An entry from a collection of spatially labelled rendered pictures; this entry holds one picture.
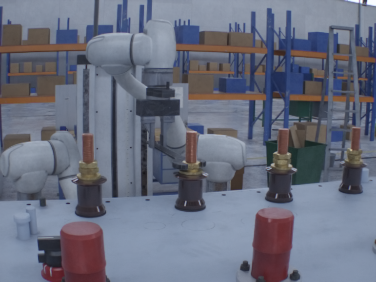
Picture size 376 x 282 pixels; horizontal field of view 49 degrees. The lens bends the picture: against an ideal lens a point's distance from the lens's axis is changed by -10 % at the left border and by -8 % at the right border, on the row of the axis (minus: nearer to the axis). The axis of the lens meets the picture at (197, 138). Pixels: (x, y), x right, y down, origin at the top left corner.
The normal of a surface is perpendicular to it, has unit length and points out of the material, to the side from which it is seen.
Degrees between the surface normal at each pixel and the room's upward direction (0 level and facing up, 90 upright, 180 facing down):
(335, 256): 0
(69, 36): 90
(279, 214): 3
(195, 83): 90
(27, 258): 0
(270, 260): 91
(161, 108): 90
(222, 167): 104
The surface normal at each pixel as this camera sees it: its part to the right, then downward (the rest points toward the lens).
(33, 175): 0.61, 0.40
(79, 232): 0.04, -0.97
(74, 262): -0.14, 0.15
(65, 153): 0.74, -0.26
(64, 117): 0.30, 0.17
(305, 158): 0.57, 0.22
